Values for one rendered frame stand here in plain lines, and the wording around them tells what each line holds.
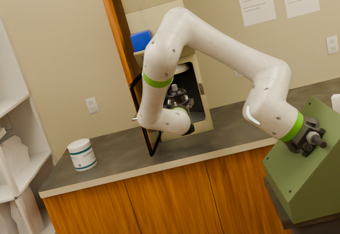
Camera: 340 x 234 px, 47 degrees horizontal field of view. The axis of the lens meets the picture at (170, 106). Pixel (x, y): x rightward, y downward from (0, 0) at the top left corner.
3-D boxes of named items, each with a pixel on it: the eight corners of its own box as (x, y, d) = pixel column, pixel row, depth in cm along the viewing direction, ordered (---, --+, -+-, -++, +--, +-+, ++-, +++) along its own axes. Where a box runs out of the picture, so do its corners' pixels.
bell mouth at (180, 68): (161, 72, 240) (159, 63, 239) (189, 64, 239) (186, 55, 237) (160, 78, 223) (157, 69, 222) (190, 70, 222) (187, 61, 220)
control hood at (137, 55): (139, 67, 220) (134, 49, 218) (195, 52, 218) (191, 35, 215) (137, 71, 209) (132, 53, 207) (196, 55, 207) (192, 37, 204)
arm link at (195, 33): (301, 62, 146) (175, -7, 142) (293, 95, 137) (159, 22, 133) (282, 80, 157) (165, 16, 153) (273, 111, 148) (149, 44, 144)
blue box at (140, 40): (136, 49, 217) (132, 34, 214) (154, 45, 216) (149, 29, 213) (134, 52, 207) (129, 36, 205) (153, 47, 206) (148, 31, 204)
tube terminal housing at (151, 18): (163, 127, 257) (129, 11, 236) (210, 116, 255) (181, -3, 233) (161, 142, 234) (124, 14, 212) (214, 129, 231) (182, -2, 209)
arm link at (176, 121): (187, 141, 169) (193, 117, 166) (159, 135, 168) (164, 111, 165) (187, 130, 182) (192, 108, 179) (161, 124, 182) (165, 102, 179)
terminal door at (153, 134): (161, 134, 230) (142, 70, 219) (152, 158, 202) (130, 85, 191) (160, 135, 231) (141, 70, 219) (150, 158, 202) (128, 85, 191)
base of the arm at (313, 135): (342, 133, 123) (328, 124, 122) (314, 171, 125) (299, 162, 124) (307, 114, 148) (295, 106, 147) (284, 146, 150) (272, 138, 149)
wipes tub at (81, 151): (78, 163, 235) (70, 141, 231) (98, 158, 234) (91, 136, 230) (73, 173, 223) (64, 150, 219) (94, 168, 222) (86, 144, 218)
